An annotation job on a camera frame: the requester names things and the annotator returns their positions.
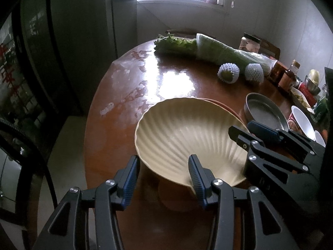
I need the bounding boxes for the red-lidded sauce jar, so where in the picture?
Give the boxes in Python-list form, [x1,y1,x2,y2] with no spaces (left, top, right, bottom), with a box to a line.
[268,60,287,84]

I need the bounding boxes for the leafy green vegetable bunch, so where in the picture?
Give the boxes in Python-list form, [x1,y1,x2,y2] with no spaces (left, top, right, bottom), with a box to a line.
[153,32,198,58]

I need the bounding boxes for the metal bowl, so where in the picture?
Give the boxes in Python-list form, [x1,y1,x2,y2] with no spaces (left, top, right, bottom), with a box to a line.
[304,75,322,96]

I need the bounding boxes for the brown plate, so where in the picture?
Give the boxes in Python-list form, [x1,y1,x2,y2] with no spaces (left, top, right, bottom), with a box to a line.
[196,97,246,124]

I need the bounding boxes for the red packet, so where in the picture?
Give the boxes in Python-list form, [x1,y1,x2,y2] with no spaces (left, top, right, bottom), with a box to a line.
[298,82,318,107]

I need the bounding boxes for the clear jar with black lid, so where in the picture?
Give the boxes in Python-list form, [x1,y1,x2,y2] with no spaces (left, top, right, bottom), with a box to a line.
[239,32,261,54]

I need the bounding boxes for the round metal pan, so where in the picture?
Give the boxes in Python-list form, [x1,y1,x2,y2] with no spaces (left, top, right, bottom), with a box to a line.
[244,93,290,132]

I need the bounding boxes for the bottle with orange label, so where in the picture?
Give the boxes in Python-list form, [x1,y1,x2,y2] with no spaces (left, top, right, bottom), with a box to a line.
[278,69,297,91]

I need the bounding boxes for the bottle with brown cap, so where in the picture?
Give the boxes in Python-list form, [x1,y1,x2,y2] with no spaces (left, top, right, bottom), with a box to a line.
[289,60,301,75]

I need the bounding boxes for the dark wooden chair back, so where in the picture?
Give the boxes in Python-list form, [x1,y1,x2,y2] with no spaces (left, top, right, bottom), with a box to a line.
[166,29,198,36]

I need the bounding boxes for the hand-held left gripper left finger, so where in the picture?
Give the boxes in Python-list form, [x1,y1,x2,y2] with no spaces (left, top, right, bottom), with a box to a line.
[32,155,141,250]

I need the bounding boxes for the black curved chair frame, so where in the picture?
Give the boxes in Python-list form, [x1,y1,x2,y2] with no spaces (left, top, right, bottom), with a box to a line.
[0,117,58,214]

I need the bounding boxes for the green packet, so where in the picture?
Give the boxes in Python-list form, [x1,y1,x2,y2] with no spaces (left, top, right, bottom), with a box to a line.
[313,96,329,123]

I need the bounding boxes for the pale yellow round object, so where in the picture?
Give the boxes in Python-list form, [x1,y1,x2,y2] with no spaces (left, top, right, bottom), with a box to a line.
[308,69,320,84]

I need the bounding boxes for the dark glass-door cabinet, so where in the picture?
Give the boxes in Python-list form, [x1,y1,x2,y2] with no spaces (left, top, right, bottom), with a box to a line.
[0,0,78,167]

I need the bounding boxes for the fruit in white foam net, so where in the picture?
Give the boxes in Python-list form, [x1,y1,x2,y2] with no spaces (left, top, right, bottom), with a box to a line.
[217,63,241,84]
[245,63,264,85]

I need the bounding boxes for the cream shell-shaped plate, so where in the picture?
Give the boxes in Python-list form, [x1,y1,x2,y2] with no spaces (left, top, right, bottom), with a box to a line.
[134,97,251,188]

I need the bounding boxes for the napa cabbage in plastic bag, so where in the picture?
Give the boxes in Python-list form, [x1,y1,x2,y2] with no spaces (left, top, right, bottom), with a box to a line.
[196,33,277,71]

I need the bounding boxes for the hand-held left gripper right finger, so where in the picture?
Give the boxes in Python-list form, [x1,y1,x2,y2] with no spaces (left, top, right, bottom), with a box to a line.
[188,154,299,250]

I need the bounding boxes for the small white bowl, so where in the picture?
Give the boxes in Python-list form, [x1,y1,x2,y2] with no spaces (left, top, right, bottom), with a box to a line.
[314,130,326,148]

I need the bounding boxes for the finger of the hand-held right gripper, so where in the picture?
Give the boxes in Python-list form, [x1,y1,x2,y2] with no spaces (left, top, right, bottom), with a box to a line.
[247,120,326,157]
[228,125,318,175]

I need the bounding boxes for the grey refrigerator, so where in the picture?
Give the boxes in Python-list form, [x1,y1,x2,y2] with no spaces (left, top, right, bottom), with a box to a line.
[49,0,138,115]

